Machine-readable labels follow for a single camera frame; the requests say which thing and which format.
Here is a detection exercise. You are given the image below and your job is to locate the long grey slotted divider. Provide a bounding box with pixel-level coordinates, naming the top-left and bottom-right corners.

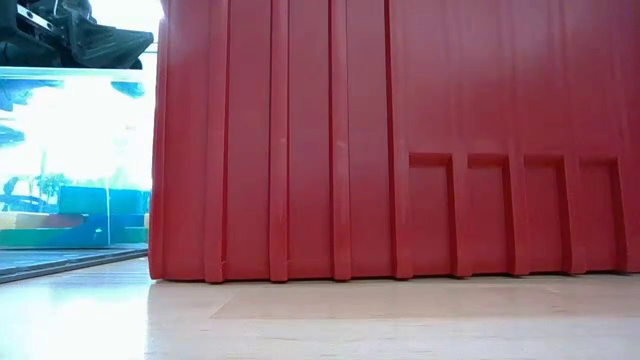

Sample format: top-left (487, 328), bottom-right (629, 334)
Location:
top-left (0, 251), bottom-right (150, 285)

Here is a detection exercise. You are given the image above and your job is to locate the yellow block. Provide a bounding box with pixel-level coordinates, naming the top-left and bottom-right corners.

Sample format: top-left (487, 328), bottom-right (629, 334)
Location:
top-left (0, 212), bottom-right (51, 231)

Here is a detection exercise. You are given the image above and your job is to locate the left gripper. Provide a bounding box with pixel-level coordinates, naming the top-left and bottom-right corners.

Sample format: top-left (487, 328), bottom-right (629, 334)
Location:
top-left (0, 0), bottom-right (155, 70)

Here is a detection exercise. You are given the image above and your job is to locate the red plastic bin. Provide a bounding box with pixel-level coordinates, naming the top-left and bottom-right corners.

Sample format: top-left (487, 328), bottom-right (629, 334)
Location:
top-left (148, 0), bottom-right (640, 284)

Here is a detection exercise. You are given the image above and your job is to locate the clear plastic container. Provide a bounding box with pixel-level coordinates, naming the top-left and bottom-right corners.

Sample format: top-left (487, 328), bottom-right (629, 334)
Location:
top-left (0, 67), bottom-right (157, 250)

